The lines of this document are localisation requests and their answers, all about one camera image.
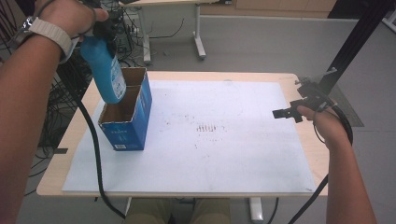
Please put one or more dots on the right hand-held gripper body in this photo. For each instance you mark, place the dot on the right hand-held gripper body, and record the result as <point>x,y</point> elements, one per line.
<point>314,93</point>

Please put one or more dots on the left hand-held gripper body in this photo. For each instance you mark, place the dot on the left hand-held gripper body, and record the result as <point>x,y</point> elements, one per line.
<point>104,29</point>

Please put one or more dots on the blue plastic bottle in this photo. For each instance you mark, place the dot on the blue plastic bottle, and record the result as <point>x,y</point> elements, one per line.
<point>106,71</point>

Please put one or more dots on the blue cardboard box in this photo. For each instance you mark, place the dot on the blue cardboard box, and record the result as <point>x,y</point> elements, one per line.
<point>130,127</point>

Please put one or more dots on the person's right hand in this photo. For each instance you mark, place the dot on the person's right hand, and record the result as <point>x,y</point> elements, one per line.
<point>328,126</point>

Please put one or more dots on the person's left hand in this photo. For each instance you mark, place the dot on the person's left hand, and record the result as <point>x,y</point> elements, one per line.
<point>68,14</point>

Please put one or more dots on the black metal stand pole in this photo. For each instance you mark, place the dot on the black metal stand pole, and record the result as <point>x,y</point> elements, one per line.
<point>358,40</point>

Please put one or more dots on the white table mat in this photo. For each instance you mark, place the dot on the white table mat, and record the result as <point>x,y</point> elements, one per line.
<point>202,149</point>

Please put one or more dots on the white-legged wooden desk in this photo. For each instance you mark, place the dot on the white-legged wooden desk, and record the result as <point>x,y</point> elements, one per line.
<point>199,31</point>

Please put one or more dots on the white table leg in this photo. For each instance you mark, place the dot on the white table leg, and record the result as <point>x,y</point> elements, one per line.
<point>256,210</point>

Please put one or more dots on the person's khaki trousers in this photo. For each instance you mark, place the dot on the person's khaki trousers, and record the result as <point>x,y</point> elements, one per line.
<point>177,211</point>

